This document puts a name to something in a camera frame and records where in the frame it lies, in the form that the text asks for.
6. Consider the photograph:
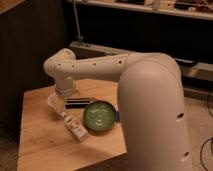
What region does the white bottle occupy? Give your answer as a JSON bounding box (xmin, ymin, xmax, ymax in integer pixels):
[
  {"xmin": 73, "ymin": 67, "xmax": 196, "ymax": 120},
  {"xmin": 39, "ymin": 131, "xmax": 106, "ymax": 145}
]
[{"xmin": 61, "ymin": 112, "xmax": 88, "ymax": 141}]

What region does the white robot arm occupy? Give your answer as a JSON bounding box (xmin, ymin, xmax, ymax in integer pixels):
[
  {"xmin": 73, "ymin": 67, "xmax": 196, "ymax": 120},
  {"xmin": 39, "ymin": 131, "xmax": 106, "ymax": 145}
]
[{"xmin": 43, "ymin": 48, "xmax": 193, "ymax": 171}]

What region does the black and orange pen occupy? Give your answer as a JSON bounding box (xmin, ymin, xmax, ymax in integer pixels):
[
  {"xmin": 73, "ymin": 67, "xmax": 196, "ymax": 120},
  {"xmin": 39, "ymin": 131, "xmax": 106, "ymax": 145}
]
[{"xmin": 65, "ymin": 97, "xmax": 97, "ymax": 109}]

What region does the wooden folding table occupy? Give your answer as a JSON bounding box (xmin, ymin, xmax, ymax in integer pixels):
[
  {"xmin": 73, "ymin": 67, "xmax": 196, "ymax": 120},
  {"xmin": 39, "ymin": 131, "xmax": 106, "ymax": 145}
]
[{"xmin": 18, "ymin": 86, "xmax": 126, "ymax": 171}]

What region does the green bowl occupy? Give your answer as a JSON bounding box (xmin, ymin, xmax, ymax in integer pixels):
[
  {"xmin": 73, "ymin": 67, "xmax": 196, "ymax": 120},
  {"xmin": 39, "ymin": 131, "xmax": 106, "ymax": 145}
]
[{"xmin": 83, "ymin": 101, "xmax": 116, "ymax": 131}]

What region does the metal vertical pole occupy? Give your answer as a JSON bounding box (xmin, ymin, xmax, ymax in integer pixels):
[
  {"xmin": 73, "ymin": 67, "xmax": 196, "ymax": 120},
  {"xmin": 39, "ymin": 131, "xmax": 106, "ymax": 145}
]
[{"xmin": 73, "ymin": 0, "xmax": 83, "ymax": 46}]

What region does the grey metal beam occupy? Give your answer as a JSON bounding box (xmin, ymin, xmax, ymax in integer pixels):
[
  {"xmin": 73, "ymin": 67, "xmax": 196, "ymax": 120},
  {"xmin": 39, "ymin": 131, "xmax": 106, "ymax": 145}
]
[{"xmin": 69, "ymin": 41, "xmax": 213, "ymax": 82}]

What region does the upper shelf with clutter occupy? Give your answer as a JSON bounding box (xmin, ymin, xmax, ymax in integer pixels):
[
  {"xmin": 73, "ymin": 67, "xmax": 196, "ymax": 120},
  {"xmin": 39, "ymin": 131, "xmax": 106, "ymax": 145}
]
[{"xmin": 75, "ymin": 0, "xmax": 213, "ymax": 21}]

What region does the black handle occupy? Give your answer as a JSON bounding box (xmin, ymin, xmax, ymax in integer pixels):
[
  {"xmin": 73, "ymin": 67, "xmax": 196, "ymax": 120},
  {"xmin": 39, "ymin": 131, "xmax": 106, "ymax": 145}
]
[{"xmin": 175, "ymin": 58, "xmax": 198, "ymax": 67}]

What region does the black cable on floor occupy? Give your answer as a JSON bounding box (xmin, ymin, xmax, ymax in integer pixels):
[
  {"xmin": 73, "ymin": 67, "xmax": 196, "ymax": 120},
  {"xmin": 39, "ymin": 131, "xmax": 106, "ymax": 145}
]
[{"xmin": 199, "ymin": 96, "xmax": 213, "ymax": 171}]

